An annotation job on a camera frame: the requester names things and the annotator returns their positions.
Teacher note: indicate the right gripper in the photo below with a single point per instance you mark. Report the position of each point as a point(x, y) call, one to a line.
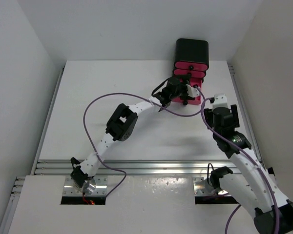
point(233, 110)

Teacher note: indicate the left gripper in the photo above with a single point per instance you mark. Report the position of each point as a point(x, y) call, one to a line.
point(185, 80)

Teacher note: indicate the pink bottom drawer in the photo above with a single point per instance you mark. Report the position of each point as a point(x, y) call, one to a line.
point(197, 100)

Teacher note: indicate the pink drawer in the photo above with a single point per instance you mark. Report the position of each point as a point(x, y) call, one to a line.
point(193, 73)
point(191, 66)
point(197, 100)

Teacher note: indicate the pink top drawer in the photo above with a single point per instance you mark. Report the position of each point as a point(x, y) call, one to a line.
point(191, 66)

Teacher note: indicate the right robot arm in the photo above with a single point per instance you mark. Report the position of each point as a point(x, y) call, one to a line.
point(270, 209)

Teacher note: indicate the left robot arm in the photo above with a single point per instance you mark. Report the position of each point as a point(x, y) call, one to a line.
point(122, 122)

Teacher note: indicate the black drawer cabinet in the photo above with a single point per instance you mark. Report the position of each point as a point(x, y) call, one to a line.
point(191, 50)

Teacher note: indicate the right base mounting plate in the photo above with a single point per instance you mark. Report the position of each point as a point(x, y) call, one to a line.
point(202, 188)

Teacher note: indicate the base mounting plate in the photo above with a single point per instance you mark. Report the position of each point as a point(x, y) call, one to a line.
point(97, 186)
point(202, 188)

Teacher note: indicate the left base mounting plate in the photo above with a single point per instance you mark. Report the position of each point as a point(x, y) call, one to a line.
point(97, 186)

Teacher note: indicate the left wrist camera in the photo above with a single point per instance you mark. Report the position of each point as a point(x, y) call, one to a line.
point(193, 91)

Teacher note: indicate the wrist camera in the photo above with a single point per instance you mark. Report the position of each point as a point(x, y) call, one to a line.
point(219, 100)
point(193, 91)

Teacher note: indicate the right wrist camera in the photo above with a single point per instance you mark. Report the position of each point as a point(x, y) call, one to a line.
point(219, 100)

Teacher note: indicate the aluminium front rail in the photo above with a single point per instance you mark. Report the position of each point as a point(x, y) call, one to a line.
point(138, 167)

